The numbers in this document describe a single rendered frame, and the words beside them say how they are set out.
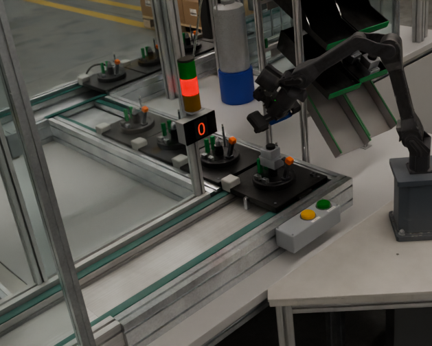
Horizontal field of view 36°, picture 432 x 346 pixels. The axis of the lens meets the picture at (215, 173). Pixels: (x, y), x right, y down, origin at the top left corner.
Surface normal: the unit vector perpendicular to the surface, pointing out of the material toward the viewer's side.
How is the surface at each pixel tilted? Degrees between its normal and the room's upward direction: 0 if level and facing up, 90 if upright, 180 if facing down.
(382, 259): 0
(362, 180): 0
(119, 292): 0
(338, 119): 45
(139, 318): 90
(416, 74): 90
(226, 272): 90
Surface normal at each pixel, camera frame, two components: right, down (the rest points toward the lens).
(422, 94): 0.67, 0.28
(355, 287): -0.12, -0.88
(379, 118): 0.29, -0.37
